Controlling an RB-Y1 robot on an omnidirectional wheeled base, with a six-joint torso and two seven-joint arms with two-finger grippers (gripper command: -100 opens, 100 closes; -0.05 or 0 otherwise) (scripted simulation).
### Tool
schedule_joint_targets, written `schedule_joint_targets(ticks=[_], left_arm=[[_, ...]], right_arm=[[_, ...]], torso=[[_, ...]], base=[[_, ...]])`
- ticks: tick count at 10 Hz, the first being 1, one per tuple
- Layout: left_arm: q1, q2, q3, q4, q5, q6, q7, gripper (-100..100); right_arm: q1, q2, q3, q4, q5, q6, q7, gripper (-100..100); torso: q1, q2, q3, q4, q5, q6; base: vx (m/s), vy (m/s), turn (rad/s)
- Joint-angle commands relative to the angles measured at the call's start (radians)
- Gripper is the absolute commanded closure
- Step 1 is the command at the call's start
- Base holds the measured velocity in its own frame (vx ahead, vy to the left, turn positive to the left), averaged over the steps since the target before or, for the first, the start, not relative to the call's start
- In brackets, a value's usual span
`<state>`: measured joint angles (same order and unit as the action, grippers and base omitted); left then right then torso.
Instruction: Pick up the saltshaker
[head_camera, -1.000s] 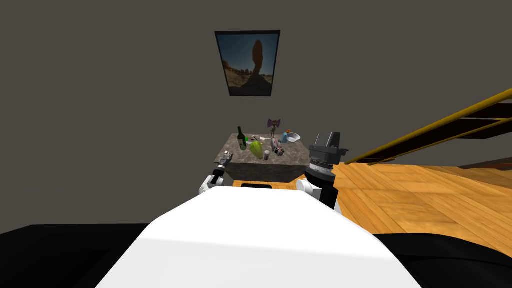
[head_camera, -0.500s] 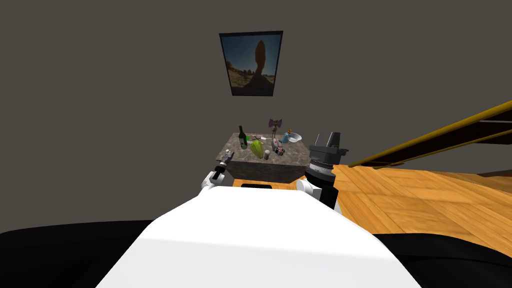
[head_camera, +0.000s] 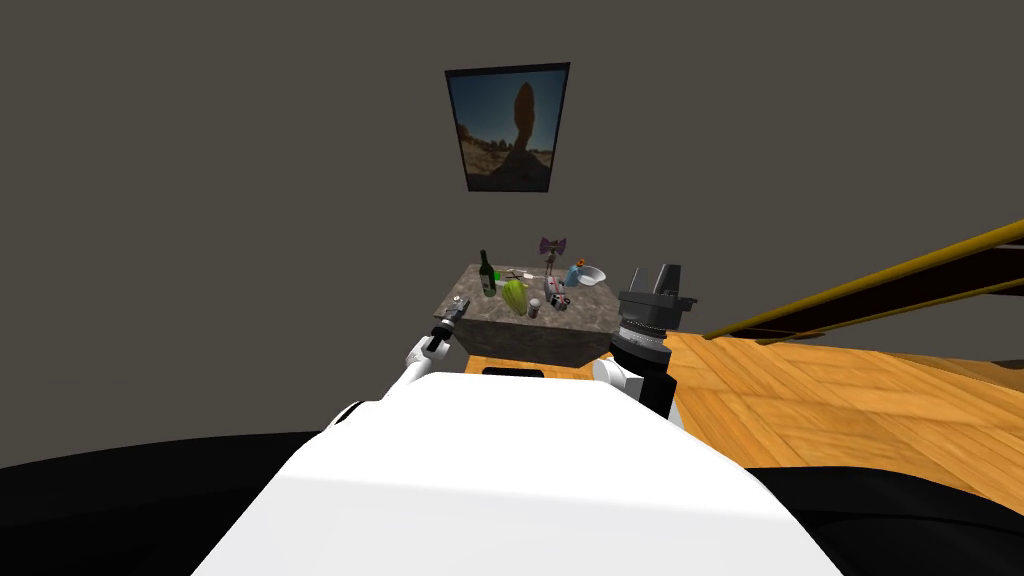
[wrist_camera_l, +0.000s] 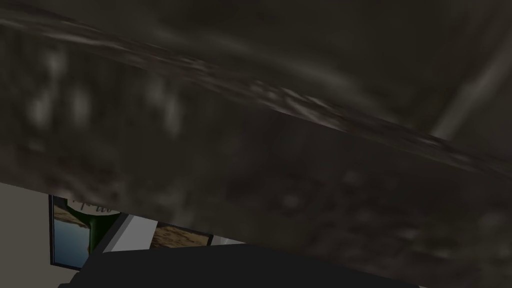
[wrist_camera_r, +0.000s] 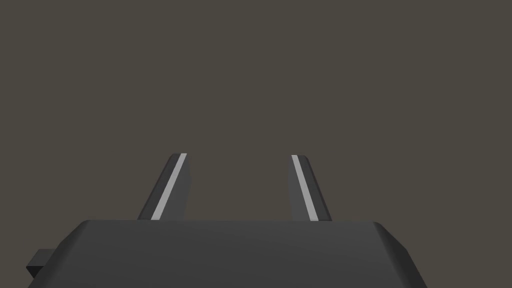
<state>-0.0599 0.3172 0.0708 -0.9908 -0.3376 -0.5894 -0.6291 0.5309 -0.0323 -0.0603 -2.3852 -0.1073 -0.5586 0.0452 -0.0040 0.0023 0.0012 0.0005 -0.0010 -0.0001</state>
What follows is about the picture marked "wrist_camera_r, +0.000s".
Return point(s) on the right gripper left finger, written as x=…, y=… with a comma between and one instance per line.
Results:
x=168, y=192

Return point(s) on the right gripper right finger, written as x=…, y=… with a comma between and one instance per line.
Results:
x=306, y=192

